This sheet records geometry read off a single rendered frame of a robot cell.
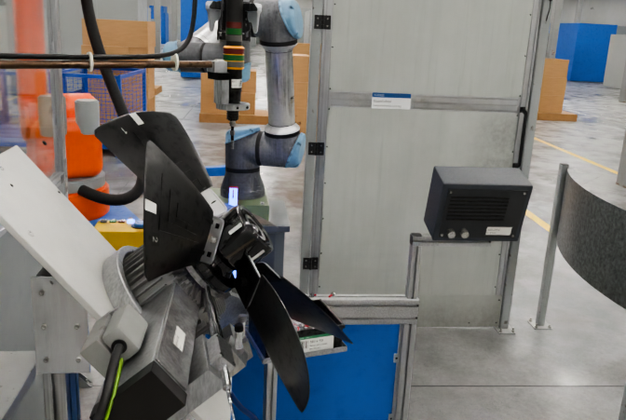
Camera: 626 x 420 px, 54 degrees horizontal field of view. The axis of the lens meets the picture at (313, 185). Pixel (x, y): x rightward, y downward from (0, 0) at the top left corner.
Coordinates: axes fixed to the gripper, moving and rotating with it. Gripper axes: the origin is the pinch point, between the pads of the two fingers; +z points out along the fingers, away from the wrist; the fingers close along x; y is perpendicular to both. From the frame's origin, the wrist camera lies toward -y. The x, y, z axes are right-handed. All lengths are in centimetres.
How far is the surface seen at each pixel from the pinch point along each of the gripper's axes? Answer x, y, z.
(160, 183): 10.8, 29.1, 29.1
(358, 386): -39, 110, -39
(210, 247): 3.5, 45.1, 14.8
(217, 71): 3.0, 13.0, 1.0
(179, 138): 11.3, 28.3, -7.4
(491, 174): -73, 42, -37
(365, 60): -63, 19, -182
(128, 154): 20.5, 30.0, 2.2
